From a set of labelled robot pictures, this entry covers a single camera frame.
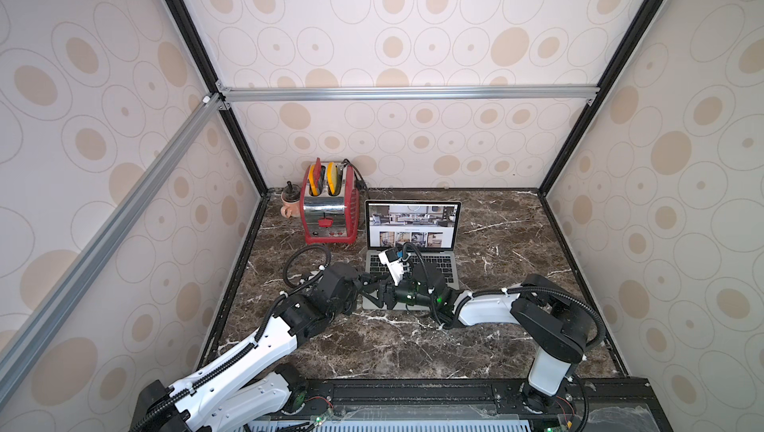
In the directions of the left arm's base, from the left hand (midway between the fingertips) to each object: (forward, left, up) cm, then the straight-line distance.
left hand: (372, 274), depth 77 cm
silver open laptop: (+21, -19, -6) cm, 29 cm away
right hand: (-5, +3, -4) cm, 7 cm away
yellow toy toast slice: (+33, +14, +2) cm, 36 cm away
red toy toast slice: (+33, +19, +5) cm, 39 cm away
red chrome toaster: (+24, +14, 0) cm, 28 cm away
